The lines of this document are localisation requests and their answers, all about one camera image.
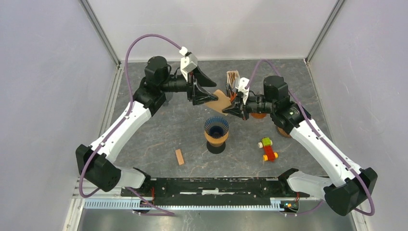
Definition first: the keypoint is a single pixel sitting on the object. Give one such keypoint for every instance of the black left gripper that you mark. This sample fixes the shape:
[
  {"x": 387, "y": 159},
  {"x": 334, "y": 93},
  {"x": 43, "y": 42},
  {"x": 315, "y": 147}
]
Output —
[{"x": 194, "y": 93}]

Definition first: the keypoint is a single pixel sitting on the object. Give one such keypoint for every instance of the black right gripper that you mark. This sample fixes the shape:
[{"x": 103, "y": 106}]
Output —
[{"x": 239, "y": 109}]

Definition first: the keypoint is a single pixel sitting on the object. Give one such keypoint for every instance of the brown paper coffee filter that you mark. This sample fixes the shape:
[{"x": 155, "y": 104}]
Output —
[{"x": 221, "y": 103}]

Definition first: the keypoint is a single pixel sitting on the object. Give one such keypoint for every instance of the orange glass carafe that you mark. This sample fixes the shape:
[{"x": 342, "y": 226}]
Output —
[{"x": 258, "y": 115}]

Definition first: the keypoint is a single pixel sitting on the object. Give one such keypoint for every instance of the blue plastic coffee dripper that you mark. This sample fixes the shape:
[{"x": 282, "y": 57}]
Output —
[{"x": 216, "y": 127}]

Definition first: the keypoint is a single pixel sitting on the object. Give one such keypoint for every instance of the light wooden ring holder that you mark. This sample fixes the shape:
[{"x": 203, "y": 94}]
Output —
[{"x": 216, "y": 142}]

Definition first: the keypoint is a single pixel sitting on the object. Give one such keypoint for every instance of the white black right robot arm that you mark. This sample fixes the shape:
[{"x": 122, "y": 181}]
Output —
[{"x": 347, "y": 184}]

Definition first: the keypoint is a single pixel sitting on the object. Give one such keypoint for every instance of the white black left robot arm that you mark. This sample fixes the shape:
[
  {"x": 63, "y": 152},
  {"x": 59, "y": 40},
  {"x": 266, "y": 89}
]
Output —
[{"x": 96, "y": 161}]

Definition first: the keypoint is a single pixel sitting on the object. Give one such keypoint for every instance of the orange coffee filter box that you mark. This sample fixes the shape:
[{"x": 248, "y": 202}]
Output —
[{"x": 230, "y": 84}]

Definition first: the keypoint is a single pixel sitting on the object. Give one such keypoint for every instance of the colourful toy car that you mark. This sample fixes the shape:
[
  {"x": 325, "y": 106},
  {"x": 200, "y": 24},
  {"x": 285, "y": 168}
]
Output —
[{"x": 266, "y": 145}]

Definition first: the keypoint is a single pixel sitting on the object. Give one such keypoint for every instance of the small wooden block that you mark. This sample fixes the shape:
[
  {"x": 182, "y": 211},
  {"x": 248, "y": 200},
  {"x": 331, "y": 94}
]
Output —
[{"x": 179, "y": 157}]

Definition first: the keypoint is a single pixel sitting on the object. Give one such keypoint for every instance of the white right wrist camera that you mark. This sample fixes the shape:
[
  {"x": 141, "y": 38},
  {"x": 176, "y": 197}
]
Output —
[{"x": 241, "y": 87}]

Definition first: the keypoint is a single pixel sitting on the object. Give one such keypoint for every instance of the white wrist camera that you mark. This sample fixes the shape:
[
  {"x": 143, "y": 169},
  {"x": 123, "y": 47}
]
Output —
[
  {"x": 188, "y": 62},
  {"x": 241, "y": 87}
]

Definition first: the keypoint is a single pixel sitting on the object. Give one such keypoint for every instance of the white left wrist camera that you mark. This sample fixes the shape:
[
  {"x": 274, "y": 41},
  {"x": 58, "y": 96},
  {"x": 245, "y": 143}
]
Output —
[{"x": 188, "y": 62}]

